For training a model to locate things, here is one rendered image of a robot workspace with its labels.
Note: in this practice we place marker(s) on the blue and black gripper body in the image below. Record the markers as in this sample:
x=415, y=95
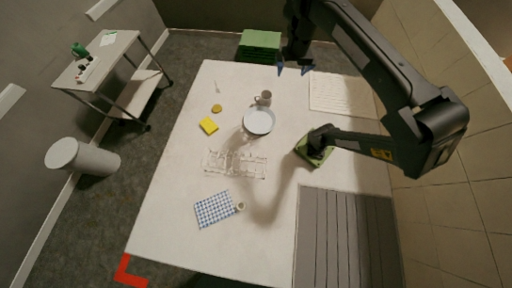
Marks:
x=300, y=52

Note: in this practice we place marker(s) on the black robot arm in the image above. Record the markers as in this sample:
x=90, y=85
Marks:
x=442, y=122

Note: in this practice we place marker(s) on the blue and white checkered cloth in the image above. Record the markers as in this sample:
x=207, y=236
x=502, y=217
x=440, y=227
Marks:
x=215, y=208

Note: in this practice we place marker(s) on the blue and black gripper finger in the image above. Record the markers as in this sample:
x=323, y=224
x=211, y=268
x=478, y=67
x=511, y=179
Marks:
x=307, y=70
x=280, y=67

